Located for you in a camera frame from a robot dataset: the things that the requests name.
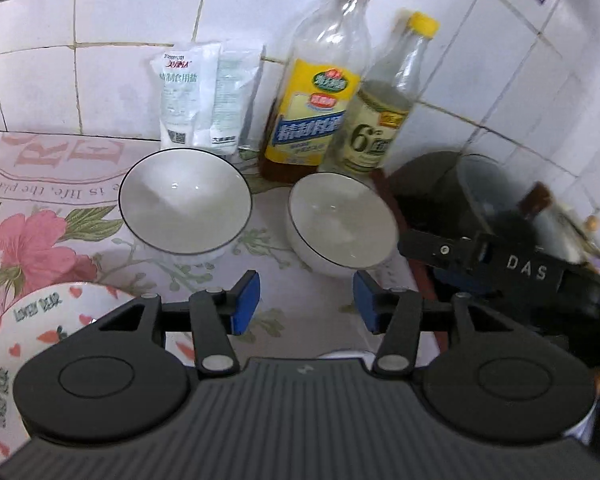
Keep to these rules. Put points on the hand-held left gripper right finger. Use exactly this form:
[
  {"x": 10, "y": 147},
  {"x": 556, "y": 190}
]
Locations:
[{"x": 365, "y": 302}]

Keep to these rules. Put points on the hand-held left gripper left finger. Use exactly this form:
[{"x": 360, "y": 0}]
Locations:
[{"x": 245, "y": 302}]

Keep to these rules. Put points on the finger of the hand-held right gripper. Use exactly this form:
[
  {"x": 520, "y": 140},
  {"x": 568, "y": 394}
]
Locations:
[{"x": 445, "y": 250}]

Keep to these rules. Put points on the white bowl with dark rim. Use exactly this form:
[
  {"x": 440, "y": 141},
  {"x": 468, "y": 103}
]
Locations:
[
  {"x": 347, "y": 354},
  {"x": 185, "y": 200},
  {"x": 340, "y": 220}
]

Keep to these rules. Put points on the pink heart patterned plate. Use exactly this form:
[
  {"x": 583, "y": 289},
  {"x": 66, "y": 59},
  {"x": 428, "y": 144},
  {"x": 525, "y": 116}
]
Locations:
[{"x": 40, "y": 320}]

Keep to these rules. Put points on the black cooking pot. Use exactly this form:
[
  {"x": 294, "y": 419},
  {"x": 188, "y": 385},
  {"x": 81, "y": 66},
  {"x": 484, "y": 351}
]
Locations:
[{"x": 420, "y": 195}]

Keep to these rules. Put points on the glass pot lid brown knob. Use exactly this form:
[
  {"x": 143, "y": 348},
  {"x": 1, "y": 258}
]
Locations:
[{"x": 480, "y": 185}]

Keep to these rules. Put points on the small bottle with yellow cap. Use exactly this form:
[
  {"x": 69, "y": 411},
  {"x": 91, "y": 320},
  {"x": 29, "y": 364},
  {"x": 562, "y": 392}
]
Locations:
[{"x": 375, "y": 130}]

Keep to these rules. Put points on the large bottle with yellow label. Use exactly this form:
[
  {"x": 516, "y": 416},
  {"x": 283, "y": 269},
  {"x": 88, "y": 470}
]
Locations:
[{"x": 310, "y": 110}]

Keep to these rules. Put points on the white salt bag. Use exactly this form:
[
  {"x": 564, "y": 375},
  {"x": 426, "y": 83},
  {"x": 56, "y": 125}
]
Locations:
[
  {"x": 185, "y": 100},
  {"x": 237, "y": 95}
]

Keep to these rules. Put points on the floral tablecloth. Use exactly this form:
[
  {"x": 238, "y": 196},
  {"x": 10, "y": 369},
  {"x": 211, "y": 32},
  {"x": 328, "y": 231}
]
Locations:
[{"x": 45, "y": 240}]

